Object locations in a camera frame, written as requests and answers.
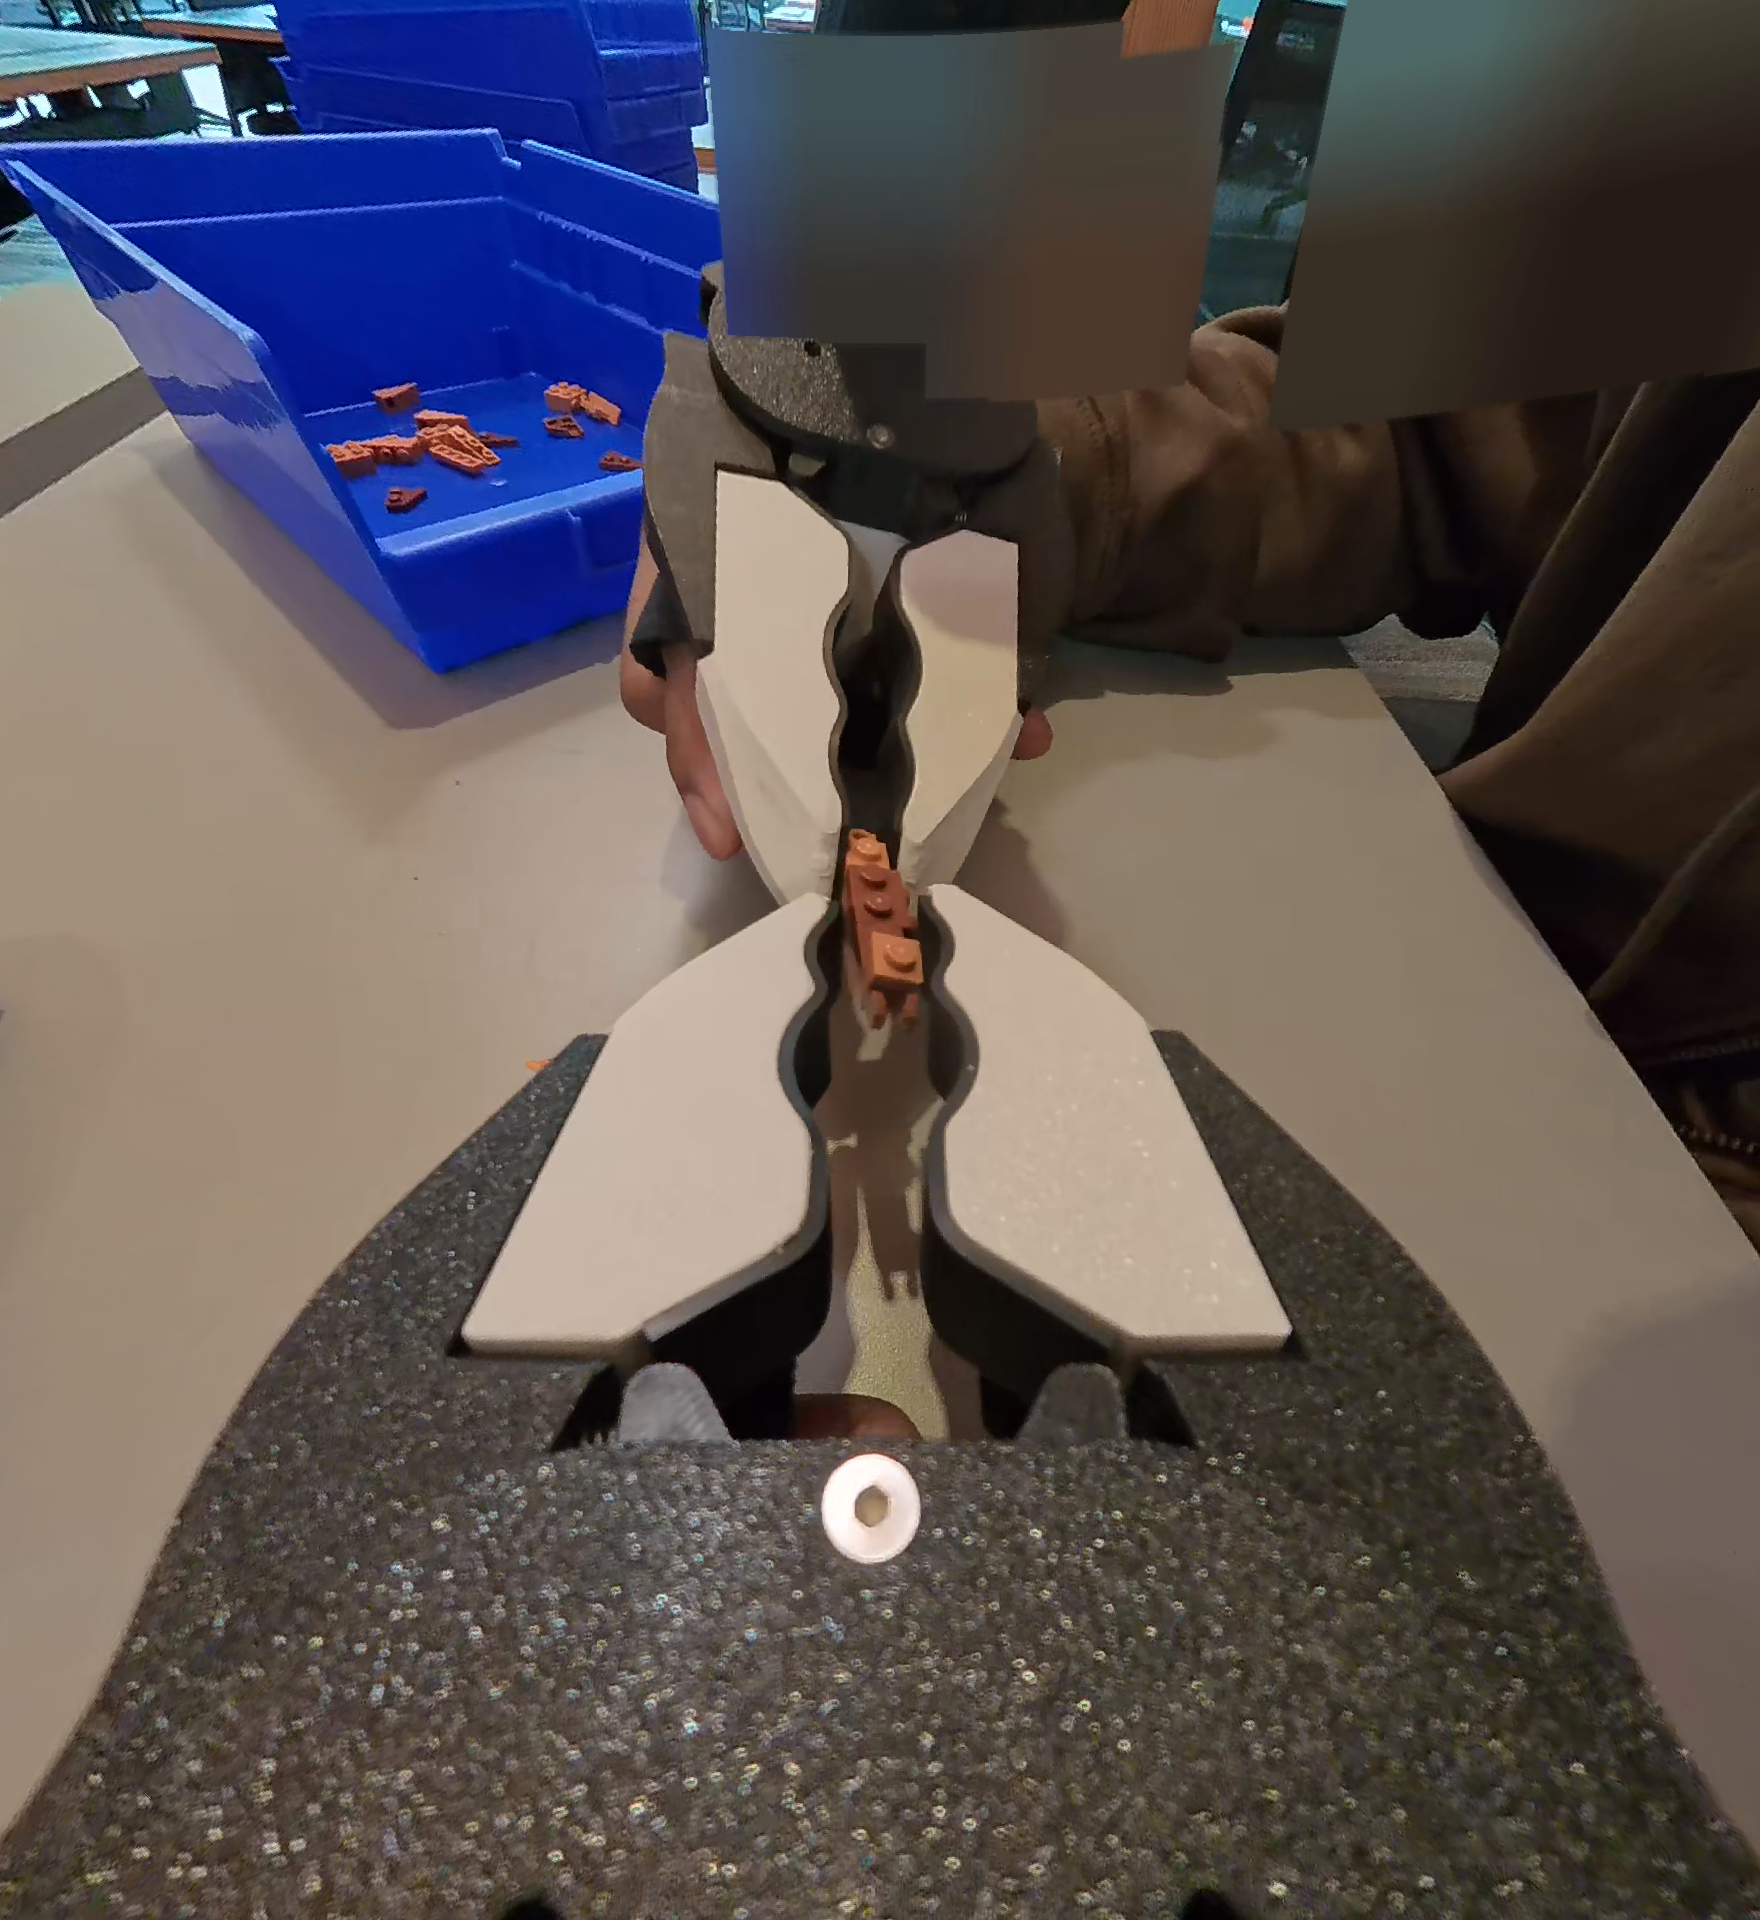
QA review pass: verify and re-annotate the stack of blue bins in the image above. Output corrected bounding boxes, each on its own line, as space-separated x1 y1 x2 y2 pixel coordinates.
273 0 707 188

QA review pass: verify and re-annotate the blue plastic bin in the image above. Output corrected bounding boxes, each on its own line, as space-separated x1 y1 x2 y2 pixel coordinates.
0 125 725 676

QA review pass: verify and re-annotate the heap of orange bricks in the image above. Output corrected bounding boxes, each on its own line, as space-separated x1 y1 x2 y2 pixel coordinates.
320 376 642 518

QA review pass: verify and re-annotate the person's right forearm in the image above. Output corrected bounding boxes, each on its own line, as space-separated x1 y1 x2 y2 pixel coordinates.
1045 299 1602 669

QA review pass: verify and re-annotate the grey desk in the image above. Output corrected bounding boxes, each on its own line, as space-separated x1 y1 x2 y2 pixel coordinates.
0 286 1760 1920

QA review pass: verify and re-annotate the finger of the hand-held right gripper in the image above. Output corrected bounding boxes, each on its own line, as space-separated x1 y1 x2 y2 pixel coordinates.
880 535 1025 892
699 473 900 908

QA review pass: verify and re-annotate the person's dark jacket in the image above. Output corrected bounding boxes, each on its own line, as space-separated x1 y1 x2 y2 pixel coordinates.
1437 359 1760 1350

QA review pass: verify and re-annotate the wooden office table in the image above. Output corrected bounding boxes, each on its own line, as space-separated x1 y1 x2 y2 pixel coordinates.
0 16 223 123

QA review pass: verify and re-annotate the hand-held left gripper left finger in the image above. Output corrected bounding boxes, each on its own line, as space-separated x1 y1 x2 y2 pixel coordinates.
460 892 832 1365

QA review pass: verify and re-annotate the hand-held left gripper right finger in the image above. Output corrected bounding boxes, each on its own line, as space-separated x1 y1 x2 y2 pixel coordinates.
916 880 1300 1365

